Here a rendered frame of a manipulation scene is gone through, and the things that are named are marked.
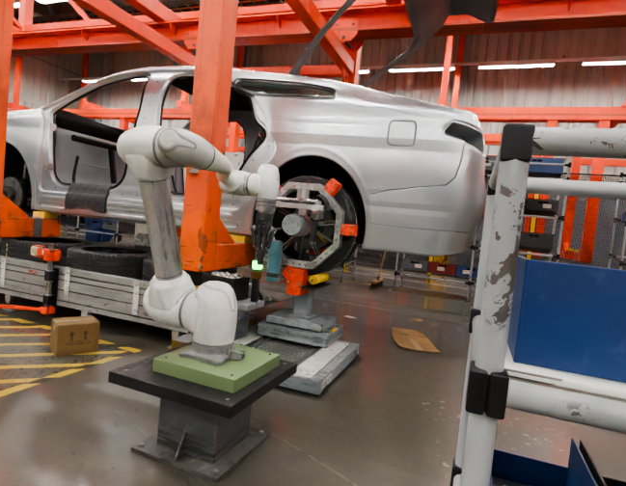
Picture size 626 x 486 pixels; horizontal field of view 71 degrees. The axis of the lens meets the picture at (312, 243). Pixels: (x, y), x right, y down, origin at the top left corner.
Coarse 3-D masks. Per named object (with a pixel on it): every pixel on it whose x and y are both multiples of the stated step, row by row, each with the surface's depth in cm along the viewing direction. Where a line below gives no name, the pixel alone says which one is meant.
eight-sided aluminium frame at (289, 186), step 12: (288, 192) 286; (324, 192) 273; (336, 204) 271; (336, 216) 271; (336, 228) 271; (336, 240) 271; (324, 252) 274; (288, 264) 282; (300, 264) 284; (312, 264) 277
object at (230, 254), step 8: (224, 232) 280; (224, 240) 281; (232, 240) 291; (224, 248) 278; (232, 248) 288; (240, 248) 297; (248, 248) 308; (216, 256) 270; (224, 256) 279; (232, 256) 289; (240, 256) 299; (248, 256) 309; (216, 264) 271; (224, 264) 280; (232, 264) 290; (240, 264) 300; (248, 264) 310
